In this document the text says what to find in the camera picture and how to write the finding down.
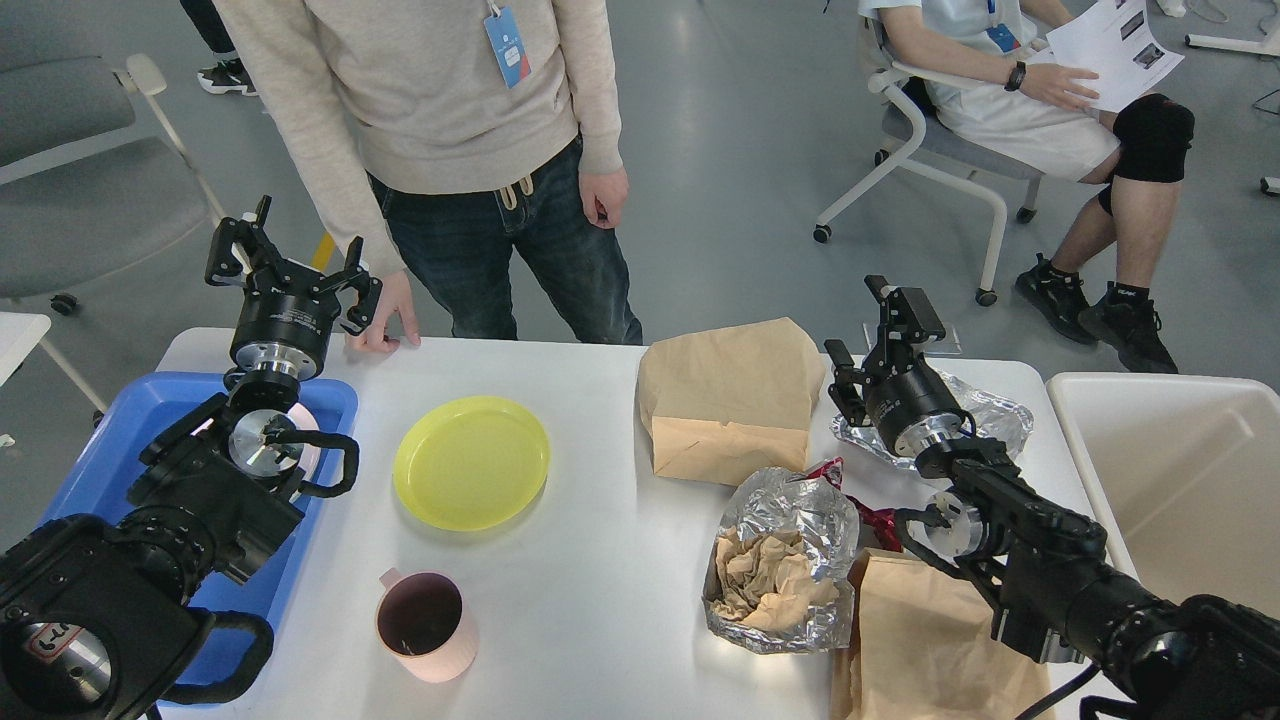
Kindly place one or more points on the foil bag with crumpled paper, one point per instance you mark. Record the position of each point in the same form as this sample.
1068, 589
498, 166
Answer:
778, 573

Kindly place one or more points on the white plastic bin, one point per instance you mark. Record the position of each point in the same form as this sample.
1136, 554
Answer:
1183, 472

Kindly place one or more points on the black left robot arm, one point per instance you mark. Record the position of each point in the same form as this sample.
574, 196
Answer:
97, 617

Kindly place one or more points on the lower brown paper bag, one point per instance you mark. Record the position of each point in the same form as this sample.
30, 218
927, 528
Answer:
920, 649

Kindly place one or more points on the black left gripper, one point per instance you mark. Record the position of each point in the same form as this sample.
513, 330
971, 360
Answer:
283, 322

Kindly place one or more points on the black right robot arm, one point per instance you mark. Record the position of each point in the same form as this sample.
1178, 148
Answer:
1042, 567

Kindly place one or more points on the yellow plastic plate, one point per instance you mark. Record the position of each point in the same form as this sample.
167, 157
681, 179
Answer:
472, 463

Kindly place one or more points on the white side table corner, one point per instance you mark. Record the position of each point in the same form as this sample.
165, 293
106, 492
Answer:
20, 333

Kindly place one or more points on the blue plastic tray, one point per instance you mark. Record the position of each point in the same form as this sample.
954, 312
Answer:
130, 480

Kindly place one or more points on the flat foil bag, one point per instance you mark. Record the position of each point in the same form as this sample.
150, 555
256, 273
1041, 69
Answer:
996, 416

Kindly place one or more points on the grey chair at left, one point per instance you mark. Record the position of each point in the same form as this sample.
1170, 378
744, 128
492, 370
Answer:
75, 207

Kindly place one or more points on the brown paper bag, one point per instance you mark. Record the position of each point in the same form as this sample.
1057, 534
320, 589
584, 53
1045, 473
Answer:
920, 649
722, 404

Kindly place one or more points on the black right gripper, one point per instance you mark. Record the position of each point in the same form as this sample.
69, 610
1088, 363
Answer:
907, 402

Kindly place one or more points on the person in beige sweater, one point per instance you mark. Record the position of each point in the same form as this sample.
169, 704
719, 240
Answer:
450, 136

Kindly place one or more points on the white office chair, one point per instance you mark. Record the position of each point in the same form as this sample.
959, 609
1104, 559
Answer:
922, 145

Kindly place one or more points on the seated person in white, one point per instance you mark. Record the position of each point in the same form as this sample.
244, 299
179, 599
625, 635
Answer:
1096, 286

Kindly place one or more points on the red snack wrapper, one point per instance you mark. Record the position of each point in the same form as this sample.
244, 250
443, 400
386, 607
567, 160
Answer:
882, 522

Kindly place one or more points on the pink ribbed mug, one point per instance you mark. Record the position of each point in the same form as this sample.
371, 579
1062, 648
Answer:
423, 620

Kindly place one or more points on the upper brown paper bag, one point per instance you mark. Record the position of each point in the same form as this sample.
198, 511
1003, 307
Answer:
722, 404

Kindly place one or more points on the printed paper sheets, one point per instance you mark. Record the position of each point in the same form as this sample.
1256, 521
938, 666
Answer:
1113, 39

